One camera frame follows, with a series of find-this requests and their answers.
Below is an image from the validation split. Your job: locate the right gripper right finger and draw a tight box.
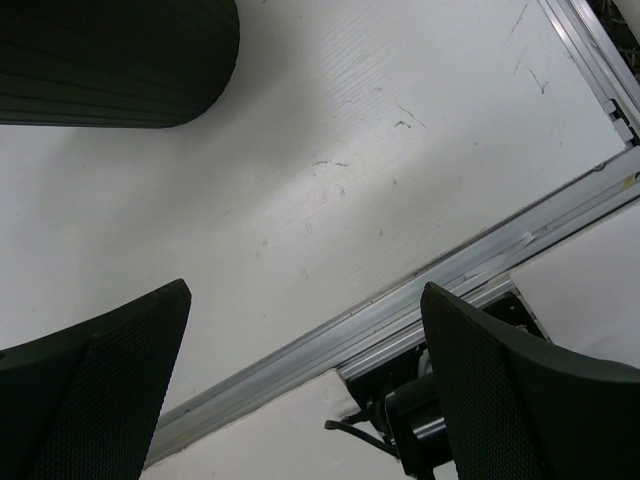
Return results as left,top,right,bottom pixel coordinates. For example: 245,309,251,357
421,282,639,479

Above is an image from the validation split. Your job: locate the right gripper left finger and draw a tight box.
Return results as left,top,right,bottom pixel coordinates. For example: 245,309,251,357
1,279,192,479

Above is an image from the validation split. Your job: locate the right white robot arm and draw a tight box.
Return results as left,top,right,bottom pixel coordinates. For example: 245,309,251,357
1,280,639,479

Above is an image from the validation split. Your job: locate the black plastic waste bin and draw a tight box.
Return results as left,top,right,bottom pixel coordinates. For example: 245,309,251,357
1,0,240,129

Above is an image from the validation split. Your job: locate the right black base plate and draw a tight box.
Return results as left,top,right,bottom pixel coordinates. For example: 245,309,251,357
323,292,554,459

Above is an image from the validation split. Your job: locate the aluminium front rail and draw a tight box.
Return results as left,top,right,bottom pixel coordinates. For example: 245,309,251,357
145,147,639,466

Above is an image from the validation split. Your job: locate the aluminium rail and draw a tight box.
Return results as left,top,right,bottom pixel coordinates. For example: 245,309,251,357
539,0,639,148
145,147,639,466

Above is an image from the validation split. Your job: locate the aluminium right side rail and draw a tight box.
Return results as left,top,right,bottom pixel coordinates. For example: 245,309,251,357
539,0,639,148

